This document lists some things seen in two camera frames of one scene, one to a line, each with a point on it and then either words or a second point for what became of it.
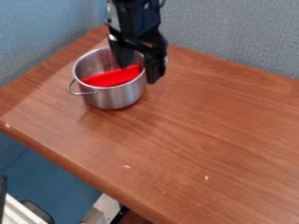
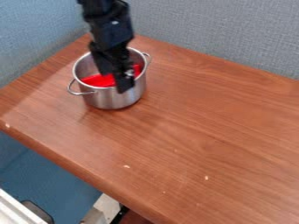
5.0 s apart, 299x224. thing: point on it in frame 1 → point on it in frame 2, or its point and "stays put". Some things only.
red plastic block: [113, 77] stays put
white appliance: [18, 213] stays put
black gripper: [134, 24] → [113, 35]
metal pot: [121, 96] stays put
